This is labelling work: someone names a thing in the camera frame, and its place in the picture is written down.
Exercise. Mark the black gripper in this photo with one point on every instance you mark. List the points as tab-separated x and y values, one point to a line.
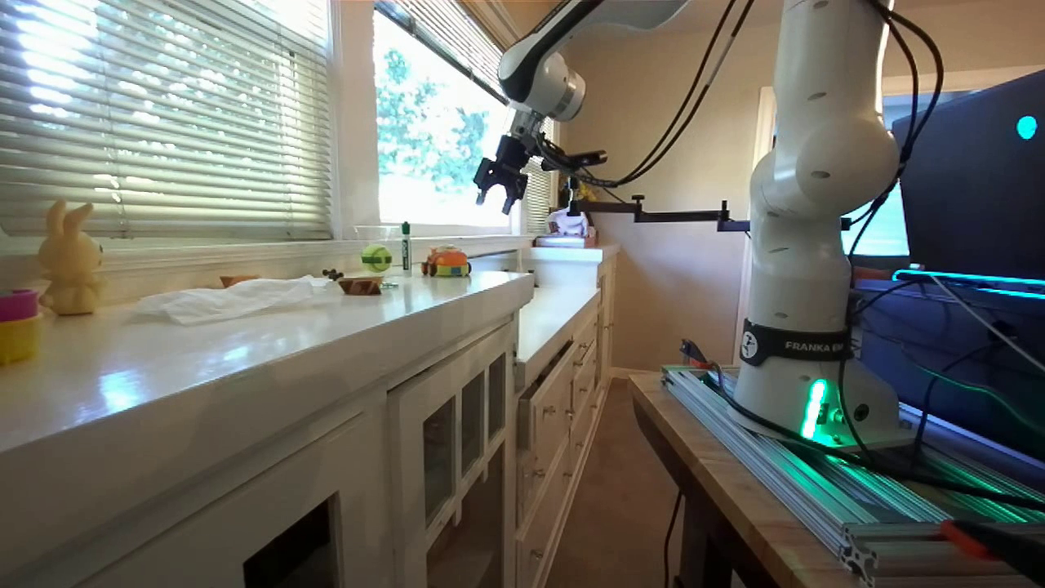
509	159

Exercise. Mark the orange tiger toy car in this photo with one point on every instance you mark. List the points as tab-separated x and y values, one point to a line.
446	264

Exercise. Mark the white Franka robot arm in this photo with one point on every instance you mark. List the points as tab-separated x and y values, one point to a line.
811	164

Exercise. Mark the small black toy car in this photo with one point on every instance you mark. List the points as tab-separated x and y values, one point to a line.
332	272

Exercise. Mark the pink white item stack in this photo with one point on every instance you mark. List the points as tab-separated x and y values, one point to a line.
569	227

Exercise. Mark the green white marker pen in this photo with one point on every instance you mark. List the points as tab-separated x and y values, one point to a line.
406	246

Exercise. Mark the clear plastic cup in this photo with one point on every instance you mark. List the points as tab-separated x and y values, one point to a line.
375	235

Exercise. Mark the yellow green tennis ball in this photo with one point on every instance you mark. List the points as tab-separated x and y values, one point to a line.
375	258

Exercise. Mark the raised window blinds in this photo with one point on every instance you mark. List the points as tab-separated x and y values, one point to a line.
451	37

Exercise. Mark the dark brown wooden block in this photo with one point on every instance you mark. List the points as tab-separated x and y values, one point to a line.
360	286

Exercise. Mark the white counter cabinet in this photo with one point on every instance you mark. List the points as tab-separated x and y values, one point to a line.
436	437

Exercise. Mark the small brown wooden piece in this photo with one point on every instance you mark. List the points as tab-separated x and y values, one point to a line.
235	280

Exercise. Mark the crumpled white tissue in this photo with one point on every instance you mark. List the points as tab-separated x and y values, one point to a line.
240	300

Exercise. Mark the white window blinds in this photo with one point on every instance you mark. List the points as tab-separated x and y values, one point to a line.
164	120

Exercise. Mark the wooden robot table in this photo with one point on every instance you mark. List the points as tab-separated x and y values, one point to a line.
719	500

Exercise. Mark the yellow bunny figure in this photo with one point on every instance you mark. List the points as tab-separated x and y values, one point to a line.
70	264

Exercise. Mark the dark computer monitor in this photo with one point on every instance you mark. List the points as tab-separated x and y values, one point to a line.
975	184

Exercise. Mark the pink and yellow cup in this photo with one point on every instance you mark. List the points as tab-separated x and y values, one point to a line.
16	328

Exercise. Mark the aluminium extrusion frame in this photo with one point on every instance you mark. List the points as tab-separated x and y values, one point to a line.
786	479

